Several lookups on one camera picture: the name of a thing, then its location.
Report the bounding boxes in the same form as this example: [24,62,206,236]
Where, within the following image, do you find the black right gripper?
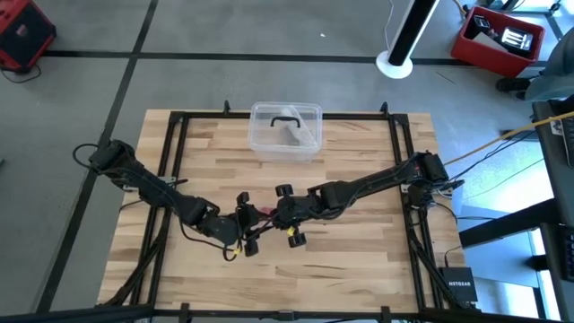
[266,182,326,249]

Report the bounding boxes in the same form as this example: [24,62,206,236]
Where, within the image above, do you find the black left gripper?
[199,191,273,258]

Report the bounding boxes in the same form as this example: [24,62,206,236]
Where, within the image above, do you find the clear lidded storage box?
[248,101,324,162]

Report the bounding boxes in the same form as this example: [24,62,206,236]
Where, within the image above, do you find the clear packet with grey contents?
[278,105,322,149]

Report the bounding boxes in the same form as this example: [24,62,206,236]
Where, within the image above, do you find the black white pole stand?
[375,0,441,81]

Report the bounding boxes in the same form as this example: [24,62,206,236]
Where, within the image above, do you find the red plastic crate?
[450,4,547,80]

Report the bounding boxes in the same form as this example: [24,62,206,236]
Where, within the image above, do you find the black desk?
[459,96,574,323]

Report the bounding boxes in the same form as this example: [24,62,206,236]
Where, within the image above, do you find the small black box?
[471,14,494,35]

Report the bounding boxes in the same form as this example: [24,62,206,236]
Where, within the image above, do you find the silver black device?
[500,26,535,57]

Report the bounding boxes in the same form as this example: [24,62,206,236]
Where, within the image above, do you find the red and black equipment case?
[0,0,58,73]

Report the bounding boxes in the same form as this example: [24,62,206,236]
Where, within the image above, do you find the black keyboard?
[562,117,574,170]

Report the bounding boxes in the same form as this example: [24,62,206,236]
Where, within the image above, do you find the person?
[495,29,574,102]

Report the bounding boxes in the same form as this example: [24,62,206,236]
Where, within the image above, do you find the black Netgear network switch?
[438,266,480,304]

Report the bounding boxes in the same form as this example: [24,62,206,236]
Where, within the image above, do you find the yellow cable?
[442,110,574,167]

